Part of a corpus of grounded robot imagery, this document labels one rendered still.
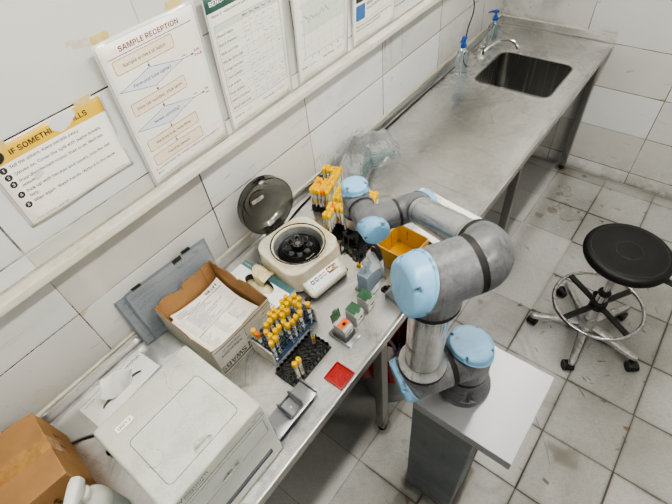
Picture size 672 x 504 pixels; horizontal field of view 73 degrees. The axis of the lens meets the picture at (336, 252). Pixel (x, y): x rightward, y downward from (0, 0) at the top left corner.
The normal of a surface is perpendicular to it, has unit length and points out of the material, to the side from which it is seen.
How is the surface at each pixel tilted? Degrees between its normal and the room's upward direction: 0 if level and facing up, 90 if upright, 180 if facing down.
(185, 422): 0
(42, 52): 90
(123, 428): 0
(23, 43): 90
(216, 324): 1
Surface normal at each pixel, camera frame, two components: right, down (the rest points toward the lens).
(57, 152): 0.77, 0.42
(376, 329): -0.09, -0.66
